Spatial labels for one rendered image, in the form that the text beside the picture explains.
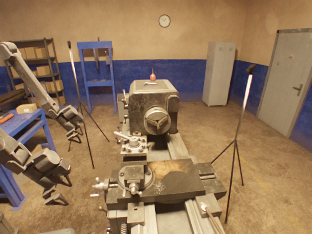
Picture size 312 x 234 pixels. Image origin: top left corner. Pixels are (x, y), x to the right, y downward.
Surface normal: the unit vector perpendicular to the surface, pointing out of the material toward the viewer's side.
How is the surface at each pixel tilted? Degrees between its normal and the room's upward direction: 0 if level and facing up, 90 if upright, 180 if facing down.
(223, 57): 90
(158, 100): 90
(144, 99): 90
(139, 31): 90
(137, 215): 0
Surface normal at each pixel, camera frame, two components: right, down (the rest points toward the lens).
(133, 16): 0.11, 0.42
